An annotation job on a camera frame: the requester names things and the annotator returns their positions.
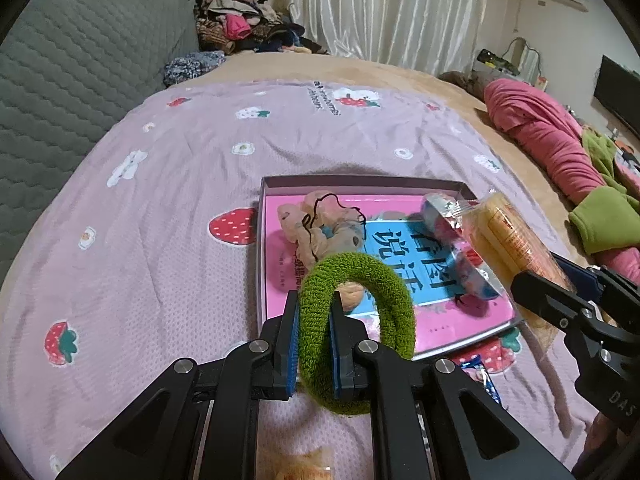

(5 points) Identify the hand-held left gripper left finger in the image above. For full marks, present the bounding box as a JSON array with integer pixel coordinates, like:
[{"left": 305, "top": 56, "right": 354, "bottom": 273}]
[{"left": 55, "top": 290, "right": 301, "bottom": 480}]

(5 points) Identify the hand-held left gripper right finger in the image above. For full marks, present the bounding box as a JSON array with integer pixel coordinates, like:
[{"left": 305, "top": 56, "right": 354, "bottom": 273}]
[{"left": 327, "top": 292, "right": 576, "bottom": 480}]

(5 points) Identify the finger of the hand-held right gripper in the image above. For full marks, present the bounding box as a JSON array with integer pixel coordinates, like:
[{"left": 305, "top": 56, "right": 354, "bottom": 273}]
[
  {"left": 510, "top": 270, "right": 608, "bottom": 334},
  {"left": 550, "top": 252, "right": 640, "bottom": 307}
]

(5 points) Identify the walnut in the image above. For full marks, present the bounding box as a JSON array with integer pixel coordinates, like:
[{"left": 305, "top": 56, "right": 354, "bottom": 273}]
[{"left": 336, "top": 282, "right": 373, "bottom": 313}]

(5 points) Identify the blue and white capsule ball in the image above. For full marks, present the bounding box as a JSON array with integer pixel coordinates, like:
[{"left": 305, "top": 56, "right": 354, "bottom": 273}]
[{"left": 452, "top": 247, "right": 503, "bottom": 311}]

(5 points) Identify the clear biscuit packet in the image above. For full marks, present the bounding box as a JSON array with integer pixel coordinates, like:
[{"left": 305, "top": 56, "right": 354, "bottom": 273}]
[
  {"left": 457, "top": 190, "right": 576, "bottom": 356},
  {"left": 272, "top": 447, "right": 335, "bottom": 480}
]

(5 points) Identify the green fluffy scrunchie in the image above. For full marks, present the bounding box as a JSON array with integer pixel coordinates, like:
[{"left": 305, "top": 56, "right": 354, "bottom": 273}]
[{"left": 298, "top": 252, "right": 417, "bottom": 417}]

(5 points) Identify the dark grey shallow box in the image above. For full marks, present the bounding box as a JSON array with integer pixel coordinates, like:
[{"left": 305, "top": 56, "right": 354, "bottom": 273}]
[{"left": 254, "top": 175, "right": 523, "bottom": 363}]

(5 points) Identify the person's right hand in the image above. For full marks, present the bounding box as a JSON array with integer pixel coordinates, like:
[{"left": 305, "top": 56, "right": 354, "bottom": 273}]
[{"left": 585, "top": 410, "right": 613, "bottom": 476}]

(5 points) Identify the green blanket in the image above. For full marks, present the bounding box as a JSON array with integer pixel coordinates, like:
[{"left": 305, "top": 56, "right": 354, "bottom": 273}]
[{"left": 568, "top": 127, "right": 640, "bottom": 255}]

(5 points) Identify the blue snack packet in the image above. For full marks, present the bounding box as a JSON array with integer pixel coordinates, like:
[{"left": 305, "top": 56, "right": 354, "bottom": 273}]
[{"left": 457, "top": 355, "right": 503, "bottom": 403}]

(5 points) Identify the pink and blue book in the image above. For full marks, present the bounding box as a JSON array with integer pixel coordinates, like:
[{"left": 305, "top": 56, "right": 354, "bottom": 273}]
[{"left": 264, "top": 194, "right": 516, "bottom": 356}]

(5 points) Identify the beige spotted scrunchie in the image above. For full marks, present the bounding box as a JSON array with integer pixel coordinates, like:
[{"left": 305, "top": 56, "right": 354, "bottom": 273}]
[{"left": 277, "top": 190, "right": 368, "bottom": 286}]

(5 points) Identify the red and white capsule ball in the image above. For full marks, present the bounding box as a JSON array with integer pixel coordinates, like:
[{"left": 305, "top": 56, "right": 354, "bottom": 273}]
[{"left": 420, "top": 191, "right": 476, "bottom": 241}]

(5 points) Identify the pink quilt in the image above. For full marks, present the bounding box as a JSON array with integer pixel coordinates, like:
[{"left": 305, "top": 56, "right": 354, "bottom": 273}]
[{"left": 482, "top": 77, "right": 640, "bottom": 286}]

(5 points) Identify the white metal rack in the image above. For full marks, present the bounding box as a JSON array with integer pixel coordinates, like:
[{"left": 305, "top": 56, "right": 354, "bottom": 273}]
[{"left": 502, "top": 36, "right": 548, "bottom": 86}]

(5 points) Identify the brown cloth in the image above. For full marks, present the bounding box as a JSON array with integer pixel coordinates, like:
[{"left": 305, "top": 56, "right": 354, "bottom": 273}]
[{"left": 439, "top": 70, "right": 488, "bottom": 96}]

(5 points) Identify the dark bag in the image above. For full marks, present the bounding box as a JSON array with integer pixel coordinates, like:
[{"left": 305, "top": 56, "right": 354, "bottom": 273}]
[{"left": 475, "top": 47, "right": 516, "bottom": 71}]

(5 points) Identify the blue floral cloth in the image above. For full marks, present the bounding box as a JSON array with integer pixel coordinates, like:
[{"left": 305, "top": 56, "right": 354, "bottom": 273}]
[{"left": 162, "top": 50, "right": 226, "bottom": 88}]

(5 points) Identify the white curtain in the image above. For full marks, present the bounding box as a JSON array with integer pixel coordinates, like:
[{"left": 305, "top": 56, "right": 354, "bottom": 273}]
[{"left": 277, "top": 0, "right": 493, "bottom": 68}]

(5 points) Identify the pile of clothes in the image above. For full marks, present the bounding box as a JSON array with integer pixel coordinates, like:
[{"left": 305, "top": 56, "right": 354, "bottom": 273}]
[{"left": 195, "top": 0, "right": 328, "bottom": 56}]

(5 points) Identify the grey quilted headboard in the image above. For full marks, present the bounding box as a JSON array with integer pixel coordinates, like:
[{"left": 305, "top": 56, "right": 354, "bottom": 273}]
[{"left": 0, "top": 0, "right": 201, "bottom": 271}]

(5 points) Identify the black wall television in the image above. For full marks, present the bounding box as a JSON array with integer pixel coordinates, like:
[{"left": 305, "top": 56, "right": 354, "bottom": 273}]
[{"left": 592, "top": 55, "right": 640, "bottom": 138}]

